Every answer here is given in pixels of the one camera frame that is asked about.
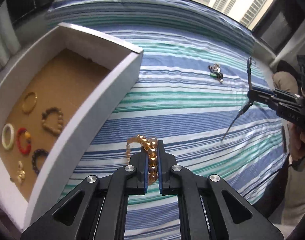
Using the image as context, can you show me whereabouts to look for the amber bead bracelet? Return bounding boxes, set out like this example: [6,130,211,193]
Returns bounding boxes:
[125,134,159,186]

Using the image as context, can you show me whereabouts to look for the gold ring chain pendant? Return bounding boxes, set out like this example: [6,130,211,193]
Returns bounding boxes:
[208,63,223,83]

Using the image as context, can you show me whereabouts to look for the dark bead bracelet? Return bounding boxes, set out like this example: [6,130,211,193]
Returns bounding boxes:
[31,148,50,176]

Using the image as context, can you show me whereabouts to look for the small gold shell earrings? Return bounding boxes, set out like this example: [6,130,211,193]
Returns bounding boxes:
[10,161,25,184]

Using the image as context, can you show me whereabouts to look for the red bead bracelet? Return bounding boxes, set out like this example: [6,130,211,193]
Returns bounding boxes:
[16,127,32,156]

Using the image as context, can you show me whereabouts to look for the pale green jade bangle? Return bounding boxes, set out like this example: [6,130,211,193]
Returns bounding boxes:
[1,123,15,151]

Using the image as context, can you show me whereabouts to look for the gold twisted bangle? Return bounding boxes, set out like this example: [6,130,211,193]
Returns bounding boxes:
[22,92,38,115]

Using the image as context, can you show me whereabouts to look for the person's right hand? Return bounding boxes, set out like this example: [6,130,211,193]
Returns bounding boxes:
[288,122,305,161]

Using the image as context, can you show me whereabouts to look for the beige cushion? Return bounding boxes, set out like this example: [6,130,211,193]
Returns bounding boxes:
[272,72,299,94]

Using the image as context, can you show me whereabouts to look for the blue green striped bedsheet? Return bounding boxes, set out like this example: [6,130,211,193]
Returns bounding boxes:
[45,0,291,240]

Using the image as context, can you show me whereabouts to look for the white box with brown base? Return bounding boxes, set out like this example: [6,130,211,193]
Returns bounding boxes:
[0,23,143,231]

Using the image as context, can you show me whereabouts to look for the white curtain left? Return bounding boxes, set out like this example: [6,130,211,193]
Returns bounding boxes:
[0,1,21,70]

